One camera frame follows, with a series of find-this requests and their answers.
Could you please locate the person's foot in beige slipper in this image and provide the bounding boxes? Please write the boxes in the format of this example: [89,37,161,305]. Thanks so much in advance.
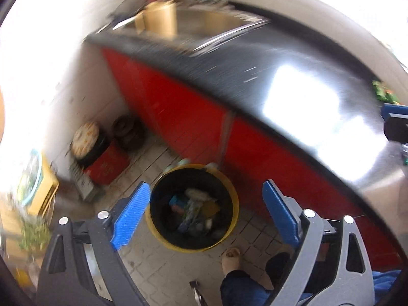
[221,247,243,278]

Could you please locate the grey plastic crate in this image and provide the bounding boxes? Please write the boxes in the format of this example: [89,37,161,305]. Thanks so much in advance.
[68,162,106,203]

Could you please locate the yellow bin with black liner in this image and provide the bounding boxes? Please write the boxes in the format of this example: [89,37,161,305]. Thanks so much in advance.
[145,164,239,250]

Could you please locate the person's leg in blue jeans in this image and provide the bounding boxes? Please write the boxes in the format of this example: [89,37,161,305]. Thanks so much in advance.
[220,269,271,306]

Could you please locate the tan container in sink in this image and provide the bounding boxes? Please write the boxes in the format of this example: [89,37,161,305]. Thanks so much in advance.
[134,0,177,39]

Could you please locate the green plant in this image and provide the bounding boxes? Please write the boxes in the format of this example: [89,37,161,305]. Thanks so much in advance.
[17,217,53,256]

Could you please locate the black pot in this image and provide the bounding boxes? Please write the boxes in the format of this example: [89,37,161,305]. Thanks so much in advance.
[81,131,113,167]

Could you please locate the red kitchen cabinet black countertop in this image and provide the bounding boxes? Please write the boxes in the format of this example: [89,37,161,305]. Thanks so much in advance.
[225,115,399,271]

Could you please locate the steel sink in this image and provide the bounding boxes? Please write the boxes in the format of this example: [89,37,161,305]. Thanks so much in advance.
[111,6,271,52]

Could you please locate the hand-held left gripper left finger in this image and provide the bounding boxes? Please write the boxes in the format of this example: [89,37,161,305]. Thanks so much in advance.
[37,182,151,306]

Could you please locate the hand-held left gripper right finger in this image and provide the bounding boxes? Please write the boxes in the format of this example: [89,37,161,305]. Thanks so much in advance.
[262,180,375,306]

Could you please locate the red cabinet door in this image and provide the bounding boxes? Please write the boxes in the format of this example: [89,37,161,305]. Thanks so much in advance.
[100,46,230,166]

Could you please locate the round plate with teal rim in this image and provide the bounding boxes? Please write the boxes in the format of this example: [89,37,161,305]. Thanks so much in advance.
[16,150,43,205]

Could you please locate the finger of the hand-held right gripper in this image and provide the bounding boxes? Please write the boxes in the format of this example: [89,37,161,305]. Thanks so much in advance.
[381,104,408,142]

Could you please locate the white tissue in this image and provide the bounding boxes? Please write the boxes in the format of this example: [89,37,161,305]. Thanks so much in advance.
[185,189,208,201]

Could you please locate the yellow box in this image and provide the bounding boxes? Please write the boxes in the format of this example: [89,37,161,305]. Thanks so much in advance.
[27,153,59,217]

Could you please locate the red box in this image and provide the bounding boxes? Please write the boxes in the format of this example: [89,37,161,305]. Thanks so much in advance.
[83,142,131,185]

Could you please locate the blue grey wrapper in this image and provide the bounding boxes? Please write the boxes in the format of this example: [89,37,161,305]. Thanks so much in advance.
[178,202,205,233]

